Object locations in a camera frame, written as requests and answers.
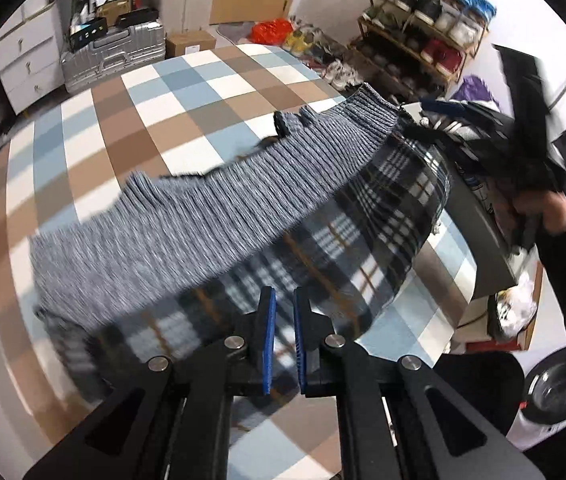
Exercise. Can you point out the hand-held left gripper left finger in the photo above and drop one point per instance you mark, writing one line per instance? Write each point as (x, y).
(268, 345)

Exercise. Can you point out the dark clothes pile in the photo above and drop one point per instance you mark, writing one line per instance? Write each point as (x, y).
(468, 115)

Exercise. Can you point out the red plastic bag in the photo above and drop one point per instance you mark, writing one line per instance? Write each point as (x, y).
(272, 31)

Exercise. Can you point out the white plastic bag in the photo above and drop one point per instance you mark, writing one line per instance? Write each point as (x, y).
(515, 305)

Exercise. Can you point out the large open cardboard box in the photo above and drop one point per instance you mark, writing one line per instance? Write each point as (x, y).
(533, 310)

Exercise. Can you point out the wooden shoe rack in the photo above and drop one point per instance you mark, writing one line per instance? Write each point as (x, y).
(423, 25)

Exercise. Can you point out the checked bed cover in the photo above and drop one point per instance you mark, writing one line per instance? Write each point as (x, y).
(113, 125)

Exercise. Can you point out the brown open box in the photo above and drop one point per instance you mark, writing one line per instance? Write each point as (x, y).
(115, 9)

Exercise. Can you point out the plaid fleece and knit jacket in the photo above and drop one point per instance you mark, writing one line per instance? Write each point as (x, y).
(188, 230)

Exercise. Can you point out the row of loose shoes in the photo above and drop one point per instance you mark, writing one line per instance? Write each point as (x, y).
(323, 55)

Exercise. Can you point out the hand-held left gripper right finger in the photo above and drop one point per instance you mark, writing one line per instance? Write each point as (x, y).
(300, 345)

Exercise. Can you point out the black stool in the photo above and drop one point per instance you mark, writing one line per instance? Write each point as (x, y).
(478, 385)

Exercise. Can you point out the person's right hand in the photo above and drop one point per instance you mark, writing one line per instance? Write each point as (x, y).
(555, 212)

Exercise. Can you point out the cardboard box with label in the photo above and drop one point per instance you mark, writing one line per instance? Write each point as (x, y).
(190, 44)

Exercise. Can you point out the white drawer cabinet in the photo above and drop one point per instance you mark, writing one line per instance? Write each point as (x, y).
(23, 60)

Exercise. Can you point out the purple bag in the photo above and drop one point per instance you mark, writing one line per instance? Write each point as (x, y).
(475, 91)

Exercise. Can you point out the silver suitcase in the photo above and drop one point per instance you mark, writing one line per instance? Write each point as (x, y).
(113, 55)

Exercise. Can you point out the white round appliance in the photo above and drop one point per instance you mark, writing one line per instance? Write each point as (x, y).
(548, 400)

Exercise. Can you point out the thin metal rod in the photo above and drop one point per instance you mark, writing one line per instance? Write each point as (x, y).
(563, 87)

